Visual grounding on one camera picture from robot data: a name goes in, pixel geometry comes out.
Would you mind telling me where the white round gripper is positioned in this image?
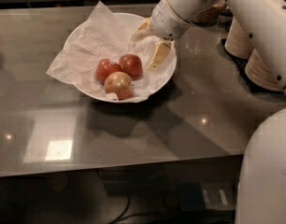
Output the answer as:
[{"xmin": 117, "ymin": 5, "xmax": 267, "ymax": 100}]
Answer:
[{"xmin": 132, "ymin": 0, "xmax": 189, "ymax": 71}]

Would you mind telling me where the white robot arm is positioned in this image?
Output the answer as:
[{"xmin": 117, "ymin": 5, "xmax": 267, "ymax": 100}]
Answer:
[{"xmin": 134, "ymin": 0, "xmax": 286, "ymax": 224}]

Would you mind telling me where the white bowl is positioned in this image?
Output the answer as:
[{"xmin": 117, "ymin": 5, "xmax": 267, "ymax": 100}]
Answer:
[{"xmin": 62, "ymin": 12, "xmax": 178, "ymax": 104}]

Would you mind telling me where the yellowish red front apple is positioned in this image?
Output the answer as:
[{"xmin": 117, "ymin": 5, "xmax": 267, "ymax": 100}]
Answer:
[{"xmin": 104, "ymin": 72, "xmax": 135, "ymax": 100}]

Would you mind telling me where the white crumpled paper liner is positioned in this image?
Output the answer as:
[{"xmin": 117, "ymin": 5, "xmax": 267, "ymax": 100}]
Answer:
[{"xmin": 46, "ymin": 1, "xmax": 177, "ymax": 104}]

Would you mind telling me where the glass jar with grains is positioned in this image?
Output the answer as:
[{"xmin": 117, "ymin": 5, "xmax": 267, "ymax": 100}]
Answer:
[{"xmin": 191, "ymin": 2, "xmax": 226, "ymax": 26}]

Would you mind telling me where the rear stack of paper plates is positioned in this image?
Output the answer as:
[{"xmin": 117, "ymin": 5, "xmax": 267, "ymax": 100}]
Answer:
[{"xmin": 225, "ymin": 18, "xmax": 253, "ymax": 60}]

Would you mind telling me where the stack of paper plates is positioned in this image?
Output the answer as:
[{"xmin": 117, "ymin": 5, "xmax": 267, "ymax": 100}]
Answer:
[
  {"xmin": 245, "ymin": 49, "xmax": 281, "ymax": 91},
  {"xmin": 225, "ymin": 18, "xmax": 253, "ymax": 60}
]

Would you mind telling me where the black tray under plates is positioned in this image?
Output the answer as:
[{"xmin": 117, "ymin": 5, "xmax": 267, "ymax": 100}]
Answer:
[{"xmin": 222, "ymin": 39, "xmax": 283, "ymax": 93}]

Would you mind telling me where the front stack of paper plates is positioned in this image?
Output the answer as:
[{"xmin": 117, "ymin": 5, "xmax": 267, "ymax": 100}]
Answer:
[{"xmin": 245, "ymin": 49, "xmax": 281, "ymax": 91}]

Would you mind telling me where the dark box under table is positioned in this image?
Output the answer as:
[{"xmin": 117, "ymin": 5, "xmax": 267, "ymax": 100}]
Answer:
[{"xmin": 178, "ymin": 182, "xmax": 236, "ymax": 212}]

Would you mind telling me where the black cable under table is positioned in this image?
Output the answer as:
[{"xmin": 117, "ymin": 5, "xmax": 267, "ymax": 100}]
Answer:
[{"xmin": 95, "ymin": 170, "xmax": 132, "ymax": 224}]

